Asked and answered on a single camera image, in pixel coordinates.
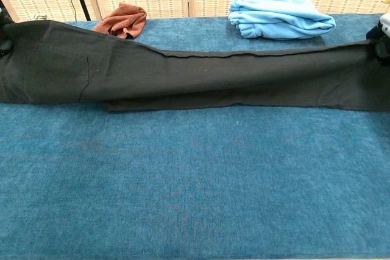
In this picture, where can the light blue fleece garment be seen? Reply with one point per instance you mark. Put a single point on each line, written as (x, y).
(280, 16)

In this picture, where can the black trousers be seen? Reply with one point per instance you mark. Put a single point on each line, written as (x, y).
(182, 77)

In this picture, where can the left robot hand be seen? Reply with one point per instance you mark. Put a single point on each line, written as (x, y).
(2, 16)

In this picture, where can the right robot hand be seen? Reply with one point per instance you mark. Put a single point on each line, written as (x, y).
(384, 44)

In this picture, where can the rust brown cloth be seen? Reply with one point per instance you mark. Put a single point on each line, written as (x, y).
(128, 18)

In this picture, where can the blue carpet table cover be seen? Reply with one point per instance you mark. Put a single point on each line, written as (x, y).
(182, 196)

